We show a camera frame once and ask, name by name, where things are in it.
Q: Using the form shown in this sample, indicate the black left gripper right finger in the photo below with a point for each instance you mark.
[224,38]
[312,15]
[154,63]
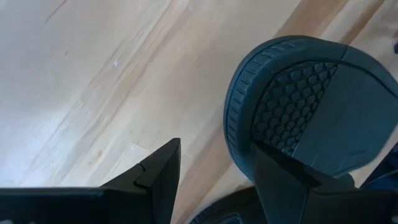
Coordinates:
[280,193]

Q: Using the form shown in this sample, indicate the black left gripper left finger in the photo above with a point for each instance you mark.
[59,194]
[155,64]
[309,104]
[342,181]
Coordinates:
[155,186]

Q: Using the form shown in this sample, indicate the black rubber slide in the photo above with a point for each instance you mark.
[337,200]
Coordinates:
[342,118]
[217,207]

